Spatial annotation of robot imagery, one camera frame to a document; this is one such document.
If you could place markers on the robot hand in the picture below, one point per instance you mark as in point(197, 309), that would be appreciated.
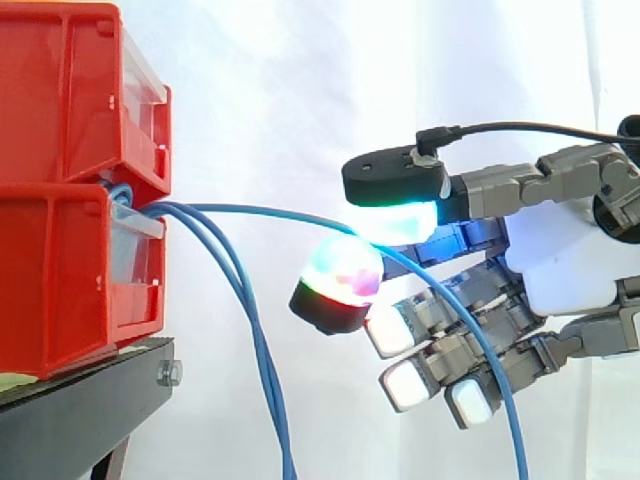
point(560, 280)

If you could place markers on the black stand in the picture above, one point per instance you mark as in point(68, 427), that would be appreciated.
point(75, 415)

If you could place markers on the red storage bin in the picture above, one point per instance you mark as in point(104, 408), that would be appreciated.
point(50, 280)
point(45, 95)

